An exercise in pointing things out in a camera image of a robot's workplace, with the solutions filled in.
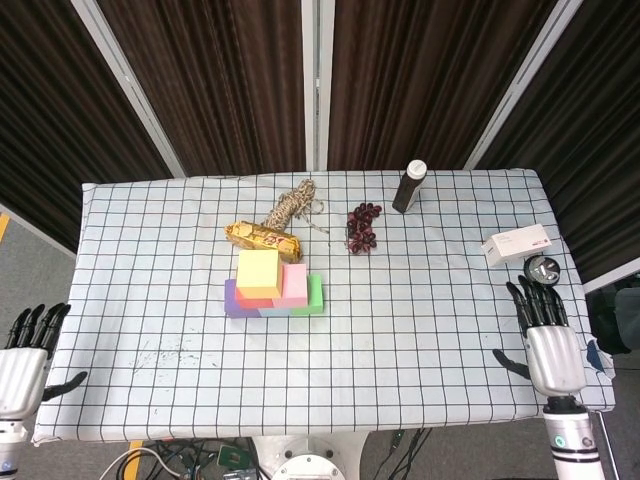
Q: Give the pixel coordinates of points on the pink foam cube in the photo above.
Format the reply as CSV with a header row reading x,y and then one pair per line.
x,y
294,282

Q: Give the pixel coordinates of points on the green circuit board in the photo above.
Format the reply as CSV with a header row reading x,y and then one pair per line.
x,y
231,455

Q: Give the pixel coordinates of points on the white cardboard box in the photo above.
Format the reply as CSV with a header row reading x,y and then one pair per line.
x,y
515,245

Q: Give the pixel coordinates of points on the white partition post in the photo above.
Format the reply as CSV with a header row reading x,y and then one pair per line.
x,y
316,85
130,85
520,85

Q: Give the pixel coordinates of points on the dark red grape bunch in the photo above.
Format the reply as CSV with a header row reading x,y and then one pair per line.
x,y
361,230

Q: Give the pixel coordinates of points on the dark bottle white cap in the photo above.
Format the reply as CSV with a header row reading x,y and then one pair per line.
x,y
407,192

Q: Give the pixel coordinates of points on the white partition base rail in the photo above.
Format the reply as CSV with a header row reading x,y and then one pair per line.
x,y
35,227
615,282

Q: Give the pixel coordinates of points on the red foam cube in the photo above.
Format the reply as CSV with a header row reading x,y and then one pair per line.
x,y
255,301

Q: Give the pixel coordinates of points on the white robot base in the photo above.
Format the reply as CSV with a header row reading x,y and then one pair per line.
x,y
310,457

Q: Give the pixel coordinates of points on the golden biscuit packet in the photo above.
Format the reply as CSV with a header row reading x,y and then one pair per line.
x,y
262,241

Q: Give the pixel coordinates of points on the dark brown curtain panel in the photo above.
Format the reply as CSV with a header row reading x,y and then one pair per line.
x,y
215,90
50,125
600,125
415,85

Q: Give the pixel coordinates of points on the green foam cube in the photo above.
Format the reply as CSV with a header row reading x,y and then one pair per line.
x,y
315,297

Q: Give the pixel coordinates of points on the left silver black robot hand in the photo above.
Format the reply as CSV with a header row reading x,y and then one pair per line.
x,y
20,380

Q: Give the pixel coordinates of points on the yellow foam cube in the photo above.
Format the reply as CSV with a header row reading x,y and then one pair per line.
x,y
257,267

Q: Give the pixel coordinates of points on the light blue foam cube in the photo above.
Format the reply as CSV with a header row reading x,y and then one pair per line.
x,y
275,312

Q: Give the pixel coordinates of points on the black round tin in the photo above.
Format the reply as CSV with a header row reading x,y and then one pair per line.
x,y
542,267

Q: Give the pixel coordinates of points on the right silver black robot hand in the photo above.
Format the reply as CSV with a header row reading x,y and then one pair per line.
x,y
555,357

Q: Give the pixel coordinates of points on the purple foam cube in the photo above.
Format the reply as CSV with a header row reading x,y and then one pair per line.
x,y
231,302

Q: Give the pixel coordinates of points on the white black checkered tablecloth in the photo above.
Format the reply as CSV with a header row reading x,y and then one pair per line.
x,y
125,300

